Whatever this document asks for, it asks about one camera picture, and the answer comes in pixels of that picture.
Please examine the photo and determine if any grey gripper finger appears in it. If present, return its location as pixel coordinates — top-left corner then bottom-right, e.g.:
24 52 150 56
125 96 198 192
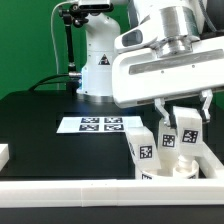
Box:
154 98 177 129
199 89 213 123

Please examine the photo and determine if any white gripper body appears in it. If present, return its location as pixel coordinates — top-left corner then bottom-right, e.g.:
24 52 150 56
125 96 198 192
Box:
112 36 224 108

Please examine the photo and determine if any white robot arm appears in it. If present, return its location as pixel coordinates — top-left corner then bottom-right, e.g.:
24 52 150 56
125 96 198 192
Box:
78 0 224 122

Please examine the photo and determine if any white marker sheet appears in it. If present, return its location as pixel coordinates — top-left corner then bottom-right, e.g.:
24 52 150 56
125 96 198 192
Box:
57 116 143 134

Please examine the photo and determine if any white U-shaped fence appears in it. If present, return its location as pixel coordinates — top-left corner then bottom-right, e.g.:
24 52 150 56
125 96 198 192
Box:
0 141 224 209

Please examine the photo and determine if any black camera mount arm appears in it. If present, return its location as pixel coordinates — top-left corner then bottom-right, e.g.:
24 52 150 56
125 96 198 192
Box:
59 5 88 74

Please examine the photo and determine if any black cable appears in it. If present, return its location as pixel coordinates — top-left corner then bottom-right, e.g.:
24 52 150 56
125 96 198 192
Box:
27 73 82 92

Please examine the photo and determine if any white cable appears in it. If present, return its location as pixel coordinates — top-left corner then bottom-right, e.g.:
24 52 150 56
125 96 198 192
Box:
50 0 80 91

